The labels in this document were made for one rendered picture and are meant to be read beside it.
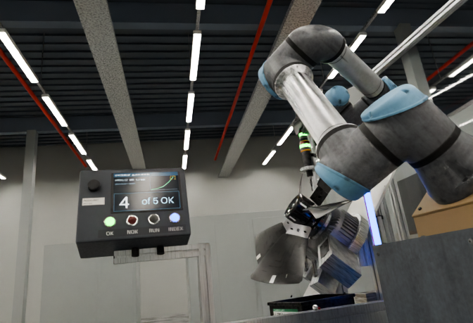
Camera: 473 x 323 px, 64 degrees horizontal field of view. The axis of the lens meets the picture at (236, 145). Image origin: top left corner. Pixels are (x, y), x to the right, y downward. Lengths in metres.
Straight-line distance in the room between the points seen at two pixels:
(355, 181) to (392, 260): 0.17
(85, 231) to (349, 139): 0.62
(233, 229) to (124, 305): 2.82
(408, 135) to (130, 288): 7.93
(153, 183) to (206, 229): 5.99
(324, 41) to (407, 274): 0.63
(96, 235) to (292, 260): 0.78
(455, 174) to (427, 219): 0.12
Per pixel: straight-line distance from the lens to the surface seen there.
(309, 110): 0.95
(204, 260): 1.02
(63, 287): 8.70
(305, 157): 1.59
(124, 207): 0.96
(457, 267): 0.72
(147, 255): 1.00
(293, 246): 1.52
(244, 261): 7.00
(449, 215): 0.85
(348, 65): 1.22
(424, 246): 0.77
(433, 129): 0.80
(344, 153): 0.81
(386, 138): 0.79
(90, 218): 0.96
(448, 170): 0.82
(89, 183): 0.98
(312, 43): 1.10
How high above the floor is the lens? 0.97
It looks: 19 degrees up
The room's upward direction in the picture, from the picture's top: 6 degrees counter-clockwise
